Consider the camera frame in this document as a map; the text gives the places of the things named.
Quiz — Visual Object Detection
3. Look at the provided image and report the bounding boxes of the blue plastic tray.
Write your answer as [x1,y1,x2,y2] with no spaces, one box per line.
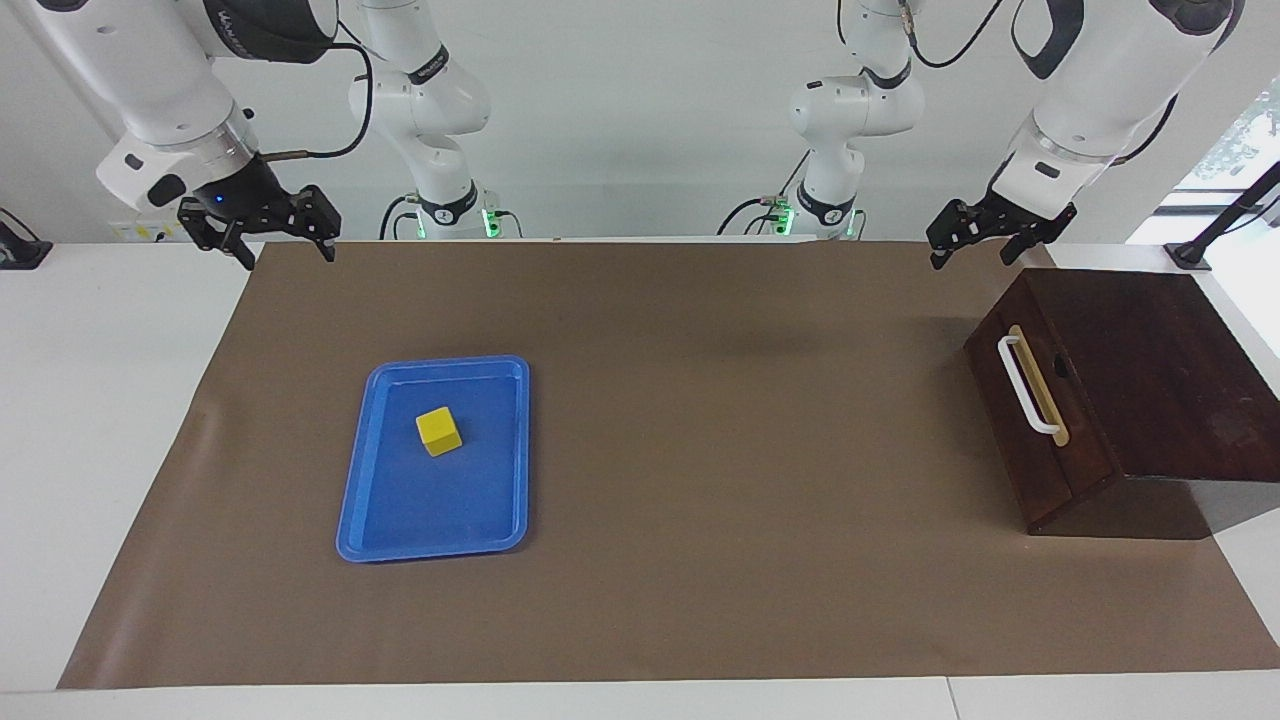
[335,355,531,564]

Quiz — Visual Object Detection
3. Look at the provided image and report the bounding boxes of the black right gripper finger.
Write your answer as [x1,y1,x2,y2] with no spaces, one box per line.
[178,200,257,271]
[283,186,342,263]

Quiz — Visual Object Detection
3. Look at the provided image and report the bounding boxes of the small black table clamp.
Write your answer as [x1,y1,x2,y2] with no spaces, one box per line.
[0,208,53,269]

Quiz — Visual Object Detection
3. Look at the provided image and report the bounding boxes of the bright window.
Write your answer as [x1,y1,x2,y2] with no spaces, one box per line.
[1165,80,1280,216]

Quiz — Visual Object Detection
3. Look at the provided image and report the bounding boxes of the brown table mat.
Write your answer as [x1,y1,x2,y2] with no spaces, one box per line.
[57,238,1280,691]

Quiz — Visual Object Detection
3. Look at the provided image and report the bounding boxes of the dark wooden drawer cabinet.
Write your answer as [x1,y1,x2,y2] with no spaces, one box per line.
[963,267,1280,541]

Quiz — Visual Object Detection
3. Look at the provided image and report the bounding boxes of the yellow cube block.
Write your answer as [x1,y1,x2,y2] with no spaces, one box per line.
[415,406,463,458]

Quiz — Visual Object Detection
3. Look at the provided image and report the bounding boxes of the white drawer handle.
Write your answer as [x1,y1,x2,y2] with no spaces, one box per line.
[997,325,1069,447]

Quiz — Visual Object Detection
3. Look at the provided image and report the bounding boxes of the black base cables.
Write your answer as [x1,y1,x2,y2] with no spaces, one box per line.
[716,150,811,238]
[378,193,421,241]

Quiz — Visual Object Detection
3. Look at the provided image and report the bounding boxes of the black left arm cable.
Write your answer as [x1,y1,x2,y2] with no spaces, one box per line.
[900,0,1006,71]

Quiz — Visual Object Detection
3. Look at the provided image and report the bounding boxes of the wooden drawer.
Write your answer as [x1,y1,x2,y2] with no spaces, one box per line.
[963,270,1121,536]

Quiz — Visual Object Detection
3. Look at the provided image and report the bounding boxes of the black angled stand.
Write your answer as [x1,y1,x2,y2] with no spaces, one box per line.
[1165,160,1280,271]

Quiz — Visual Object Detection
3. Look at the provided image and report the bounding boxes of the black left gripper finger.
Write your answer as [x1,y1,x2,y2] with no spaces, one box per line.
[1000,207,1079,267]
[925,200,988,271]

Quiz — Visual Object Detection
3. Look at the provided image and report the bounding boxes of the white wall power socket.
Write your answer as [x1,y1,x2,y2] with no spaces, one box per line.
[110,212,198,243]

